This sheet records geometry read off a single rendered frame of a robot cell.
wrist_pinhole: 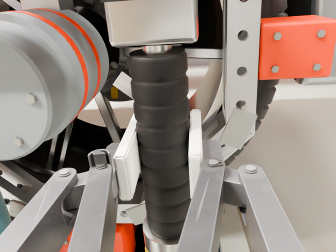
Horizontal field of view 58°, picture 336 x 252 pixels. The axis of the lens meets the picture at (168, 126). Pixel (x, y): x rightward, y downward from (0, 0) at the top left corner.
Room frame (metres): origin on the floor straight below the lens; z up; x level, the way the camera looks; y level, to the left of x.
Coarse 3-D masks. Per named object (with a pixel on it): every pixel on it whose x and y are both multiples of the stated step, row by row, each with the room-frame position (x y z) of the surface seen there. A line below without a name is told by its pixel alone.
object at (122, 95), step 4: (76, 12) 0.67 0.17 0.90; (176, 44) 0.69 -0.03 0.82; (180, 44) 0.69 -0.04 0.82; (112, 64) 0.66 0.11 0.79; (116, 64) 0.66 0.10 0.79; (108, 92) 0.71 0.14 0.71; (120, 92) 0.71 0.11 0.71; (108, 96) 0.71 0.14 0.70; (120, 96) 0.71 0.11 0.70; (124, 96) 0.71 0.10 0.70; (112, 100) 0.71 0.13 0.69; (116, 100) 0.71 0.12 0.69; (120, 100) 0.71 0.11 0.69; (124, 100) 0.71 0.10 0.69; (128, 100) 0.71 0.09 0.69
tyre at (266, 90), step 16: (272, 0) 0.46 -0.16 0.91; (272, 16) 0.46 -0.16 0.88; (240, 32) 0.46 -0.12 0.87; (272, 80) 0.46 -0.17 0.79; (256, 96) 0.46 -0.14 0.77; (272, 96) 0.46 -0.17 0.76; (256, 112) 0.46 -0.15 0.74; (256, 128) 0.46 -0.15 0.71; (224, 160) 0.46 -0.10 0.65; (48, 176) 0.51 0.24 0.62
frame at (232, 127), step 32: (224, 0) 0.42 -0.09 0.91; (256, 0) 0.38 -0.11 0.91; (224, 32) 0.42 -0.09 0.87; (256, 32) 0.38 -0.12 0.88; (224, 64) 0.42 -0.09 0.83; (256, 64) 0.38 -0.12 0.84; (224, 96) 0.42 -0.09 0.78; (224, 128) 0.38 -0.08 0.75; (0, 160) 0.47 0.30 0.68; (32, 192) 0.45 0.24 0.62
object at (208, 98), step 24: (0, 0) 0.71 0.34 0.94; (96, 0) 0.52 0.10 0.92; (216, 0) 0.54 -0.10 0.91; (96, 24) 0.55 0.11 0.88; (216, 24) 0.66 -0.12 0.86; (120, 48) 0.50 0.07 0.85; (192, 48) 0.49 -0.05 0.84; (216, 48) 0.49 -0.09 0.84; (120, 72) 0.50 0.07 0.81; (216, 72) 0.54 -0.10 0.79; (96, 96) 0.51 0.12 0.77; (192, 96) 0.68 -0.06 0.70; (216, 96) 0.47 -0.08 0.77; (72, 120) 0.52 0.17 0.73; (48, 144) 0.58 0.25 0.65; (72, 144) 0.61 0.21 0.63; (96, 144) 0.63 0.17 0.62; (48, 168) 0.51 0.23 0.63
